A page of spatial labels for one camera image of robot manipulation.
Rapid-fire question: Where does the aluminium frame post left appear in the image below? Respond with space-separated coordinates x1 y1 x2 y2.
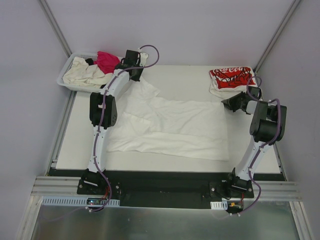
37 0 72 57

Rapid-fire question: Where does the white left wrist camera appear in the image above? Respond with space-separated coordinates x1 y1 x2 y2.
138 52 149 67

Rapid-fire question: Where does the right white cable duct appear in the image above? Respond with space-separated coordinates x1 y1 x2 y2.
210 200 228 211

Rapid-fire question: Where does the folded Coca-Cola print t-shirt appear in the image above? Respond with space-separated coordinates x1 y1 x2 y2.
208 66 258 100

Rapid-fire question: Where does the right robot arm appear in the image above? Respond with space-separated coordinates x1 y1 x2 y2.
215 86 287 199

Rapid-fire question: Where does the aluminium frame post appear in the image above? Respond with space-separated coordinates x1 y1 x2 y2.
253 0 303 74
37 0 72 57

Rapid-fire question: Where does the black garment in basket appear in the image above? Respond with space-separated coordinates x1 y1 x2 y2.
85 58 94 66

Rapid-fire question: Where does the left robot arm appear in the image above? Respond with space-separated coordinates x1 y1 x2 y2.
77 49 149 195

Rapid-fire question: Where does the aluminium extrusion rail left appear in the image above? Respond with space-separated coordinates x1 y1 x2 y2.
31 176 80 196

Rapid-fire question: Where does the white plastic laundry basket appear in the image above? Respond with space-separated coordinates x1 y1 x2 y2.
57 51 121 93

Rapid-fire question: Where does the aluminium extrusion rail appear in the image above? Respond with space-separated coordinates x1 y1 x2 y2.
31 176 80 196
257 181 302 202

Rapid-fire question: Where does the white cable duct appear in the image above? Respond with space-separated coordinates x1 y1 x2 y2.
210 200 228 211
42 196 120 208

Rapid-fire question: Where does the aluminium extrusion rail right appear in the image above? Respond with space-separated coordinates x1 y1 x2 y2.
257 181 302 202

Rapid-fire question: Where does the left white cable duct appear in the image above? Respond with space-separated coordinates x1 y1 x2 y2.
42 196 120 208

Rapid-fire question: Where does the pink garment in basket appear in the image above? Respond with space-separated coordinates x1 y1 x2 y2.
94 51 120 74

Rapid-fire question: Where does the plain white t-shirt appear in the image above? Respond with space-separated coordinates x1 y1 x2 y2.
106 79 229 162

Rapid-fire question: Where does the cream shirt in basket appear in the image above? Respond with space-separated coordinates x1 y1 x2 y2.
62 56 113 89

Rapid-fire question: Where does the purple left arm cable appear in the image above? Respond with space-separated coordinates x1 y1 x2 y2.
91 44 161 213

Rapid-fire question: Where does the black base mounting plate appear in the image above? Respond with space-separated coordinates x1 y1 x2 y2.
77 170 254 209

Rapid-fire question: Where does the aluminium frame post right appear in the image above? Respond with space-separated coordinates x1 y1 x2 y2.
253 0 303 74

